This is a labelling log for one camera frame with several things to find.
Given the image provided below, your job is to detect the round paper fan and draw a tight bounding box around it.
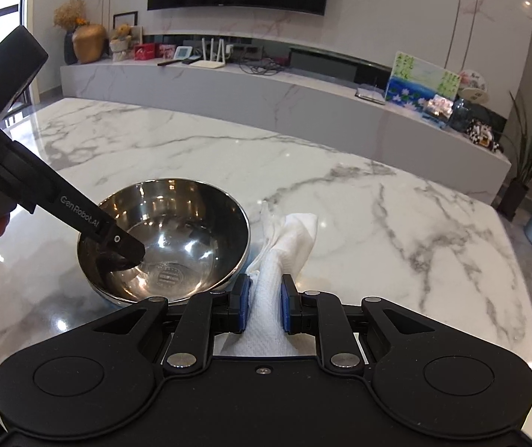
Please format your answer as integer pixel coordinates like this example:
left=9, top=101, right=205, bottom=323
left=459, top=70, right=490, bottom=104

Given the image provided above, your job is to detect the marble television console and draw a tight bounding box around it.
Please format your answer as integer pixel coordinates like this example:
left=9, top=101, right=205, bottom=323
left=60, top=32, right=513, bottom=206

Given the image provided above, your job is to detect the dark vase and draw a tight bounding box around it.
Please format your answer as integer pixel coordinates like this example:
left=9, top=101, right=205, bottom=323
left=63, top=29, right=79, bottom=65

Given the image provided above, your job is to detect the dried flower bunch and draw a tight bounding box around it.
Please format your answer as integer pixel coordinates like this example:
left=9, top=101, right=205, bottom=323
left=53, top=0, right=90, bottom=31

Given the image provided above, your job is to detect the steel bowl with blue outside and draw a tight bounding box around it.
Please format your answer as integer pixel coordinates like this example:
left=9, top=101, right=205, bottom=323
left=77, top=178, right=252, bottom=308

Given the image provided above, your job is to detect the tangle of black cables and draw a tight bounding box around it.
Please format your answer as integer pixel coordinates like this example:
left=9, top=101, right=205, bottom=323
left=235, top=55, right=290, bottom=77

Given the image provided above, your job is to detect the teddy bear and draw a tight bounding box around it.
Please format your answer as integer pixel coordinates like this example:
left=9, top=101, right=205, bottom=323
left=109, top=23, right=133, bottom=61

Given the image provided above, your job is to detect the black picture frame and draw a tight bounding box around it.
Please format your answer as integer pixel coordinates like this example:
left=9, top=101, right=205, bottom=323
left=113, top=12, right=139, bottom=34

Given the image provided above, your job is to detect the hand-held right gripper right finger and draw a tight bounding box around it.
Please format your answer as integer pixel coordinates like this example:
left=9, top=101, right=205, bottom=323
left=280, top=274, right=439, bottom=374

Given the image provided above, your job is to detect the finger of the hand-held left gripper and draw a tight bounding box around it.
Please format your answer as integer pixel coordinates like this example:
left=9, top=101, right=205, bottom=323
left=93, top=222, right=147, bottom=273

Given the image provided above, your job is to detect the gold vase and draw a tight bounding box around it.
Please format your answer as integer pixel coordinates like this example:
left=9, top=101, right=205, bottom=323
left=71, top=23, right=109, bottom=64

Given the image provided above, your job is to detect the lotus pond painting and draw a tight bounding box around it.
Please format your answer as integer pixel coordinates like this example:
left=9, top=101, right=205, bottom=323
left=384, top=51, right=462, bottom=113

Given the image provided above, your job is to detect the photo card stand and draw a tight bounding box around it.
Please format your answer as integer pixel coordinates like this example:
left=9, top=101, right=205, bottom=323
left=422, top=94, right=456, bottom=127

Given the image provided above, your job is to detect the white router with antennas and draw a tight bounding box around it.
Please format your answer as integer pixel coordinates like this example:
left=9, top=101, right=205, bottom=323
left=188, top=37, right=229, bottom=70

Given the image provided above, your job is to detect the potted long-leaf plant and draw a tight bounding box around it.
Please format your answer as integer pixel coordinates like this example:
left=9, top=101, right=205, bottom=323
left=496, top=91, right=532, bottom=222

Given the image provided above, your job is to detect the cow print toy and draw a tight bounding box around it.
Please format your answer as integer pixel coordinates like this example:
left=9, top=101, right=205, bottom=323
left=466, top=121, right=502, bottom=154

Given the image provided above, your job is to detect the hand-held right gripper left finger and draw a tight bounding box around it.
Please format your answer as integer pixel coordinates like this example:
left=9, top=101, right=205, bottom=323
left=89, top=275, right=253, bottom=374

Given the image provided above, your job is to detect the grey set-top box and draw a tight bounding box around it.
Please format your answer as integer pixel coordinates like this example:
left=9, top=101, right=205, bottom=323
left=355, top=85, right=387, bottom=106

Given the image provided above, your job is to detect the dark glass jar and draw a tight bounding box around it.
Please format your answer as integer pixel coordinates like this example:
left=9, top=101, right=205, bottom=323
left=450, top=100, right=476, bottom=134

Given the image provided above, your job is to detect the white paper towel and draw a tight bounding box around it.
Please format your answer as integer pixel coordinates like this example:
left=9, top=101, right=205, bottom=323
left=219, top=200, right=319, bottom=359

